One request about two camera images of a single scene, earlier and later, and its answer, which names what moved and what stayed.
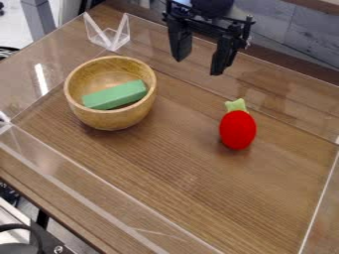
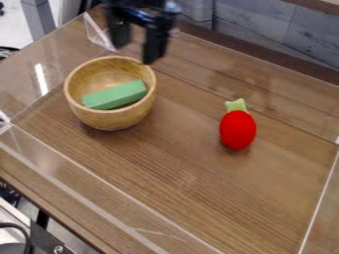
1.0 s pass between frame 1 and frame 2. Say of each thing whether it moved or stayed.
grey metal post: stayed
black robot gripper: moved
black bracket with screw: stayed
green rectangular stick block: stayed
